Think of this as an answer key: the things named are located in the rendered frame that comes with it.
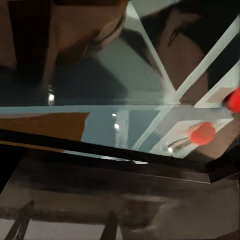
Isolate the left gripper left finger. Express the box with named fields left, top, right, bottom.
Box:
left=0, top=133, right=26, bottom=194

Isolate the microwave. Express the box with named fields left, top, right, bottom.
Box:
left=0, top=0, right=240, bottom=192

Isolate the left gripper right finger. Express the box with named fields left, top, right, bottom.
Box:
left=224, top=133, right=240, bottom=173

